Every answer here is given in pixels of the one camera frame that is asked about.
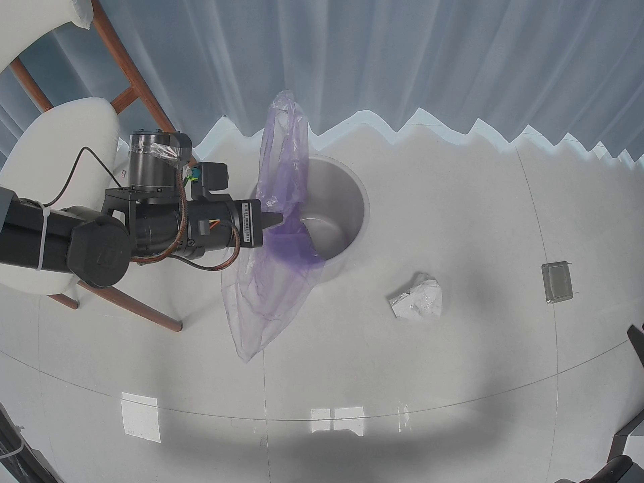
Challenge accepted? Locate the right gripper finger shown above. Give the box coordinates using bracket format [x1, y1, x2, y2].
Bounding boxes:
[627, 322, 644, 371]

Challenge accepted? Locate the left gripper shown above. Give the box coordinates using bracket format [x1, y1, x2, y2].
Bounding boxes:
[132, 197, 265, 263]

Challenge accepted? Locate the purple plastic bag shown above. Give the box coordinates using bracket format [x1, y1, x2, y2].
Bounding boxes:
[221, 89, 328, 364]

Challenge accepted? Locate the white trash bin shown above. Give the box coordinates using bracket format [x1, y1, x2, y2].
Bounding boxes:
[247, 153, 371, 283]

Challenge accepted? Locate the white wooden chair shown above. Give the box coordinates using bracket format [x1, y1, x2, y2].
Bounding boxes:
[0, 0, 206, 332]

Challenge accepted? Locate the crumpled white paper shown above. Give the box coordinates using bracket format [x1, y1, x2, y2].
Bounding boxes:
[386, 272, 444, 322]

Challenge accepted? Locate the pale blue curtain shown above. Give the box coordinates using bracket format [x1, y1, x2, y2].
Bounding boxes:
[0, 0, 644, 166]

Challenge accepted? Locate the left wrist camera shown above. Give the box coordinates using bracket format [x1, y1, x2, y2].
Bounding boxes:
[185, 161, 229, 204]

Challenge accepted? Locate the black cable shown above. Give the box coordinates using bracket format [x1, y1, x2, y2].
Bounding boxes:
[44, 146, 123, 209]

